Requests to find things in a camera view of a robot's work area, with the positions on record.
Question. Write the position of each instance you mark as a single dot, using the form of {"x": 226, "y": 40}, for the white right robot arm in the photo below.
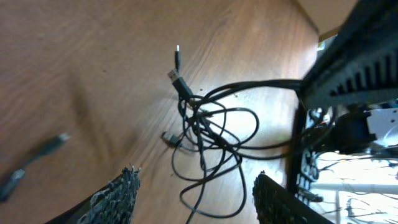
{"x": 347, "y": 134}

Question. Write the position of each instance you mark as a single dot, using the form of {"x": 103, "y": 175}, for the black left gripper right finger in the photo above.
{"x": 275, "y": 205}

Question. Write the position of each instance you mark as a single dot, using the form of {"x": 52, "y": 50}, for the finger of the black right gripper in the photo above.
{"x": 360, "y": 65}

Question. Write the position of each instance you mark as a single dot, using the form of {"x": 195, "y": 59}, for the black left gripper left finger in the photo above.
{"x": 114, "y": 203}

